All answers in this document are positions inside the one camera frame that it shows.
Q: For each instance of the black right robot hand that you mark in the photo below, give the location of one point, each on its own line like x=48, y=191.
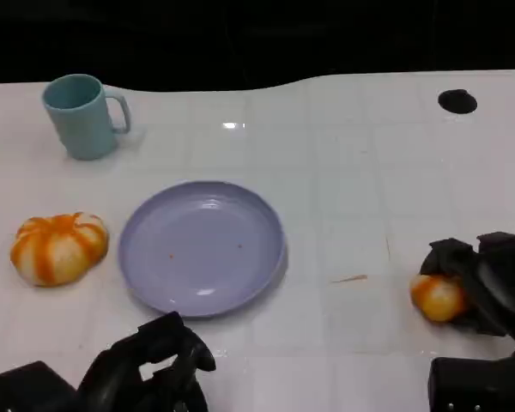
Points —
x=493, y=283

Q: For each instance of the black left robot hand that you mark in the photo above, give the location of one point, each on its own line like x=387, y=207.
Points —
x=137, y=373

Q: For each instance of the orange white toy bread roll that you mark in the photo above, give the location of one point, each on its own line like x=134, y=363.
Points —
x=438, y=298
x=58, y=249

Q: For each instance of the lilac plate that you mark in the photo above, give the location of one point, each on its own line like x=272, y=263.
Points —
x=201, y=249

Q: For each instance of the black table grommet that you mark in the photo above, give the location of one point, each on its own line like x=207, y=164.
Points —
x=457, y=101

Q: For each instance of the pale green mug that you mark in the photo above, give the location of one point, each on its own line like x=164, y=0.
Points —
x=83, y=120

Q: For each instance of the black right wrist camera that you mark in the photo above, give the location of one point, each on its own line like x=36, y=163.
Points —
x=480, y=386

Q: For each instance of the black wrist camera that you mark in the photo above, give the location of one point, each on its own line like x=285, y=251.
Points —
x=30, y=388
x=480, y=386

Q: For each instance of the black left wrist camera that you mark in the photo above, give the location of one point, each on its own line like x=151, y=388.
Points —
x=30, y=388

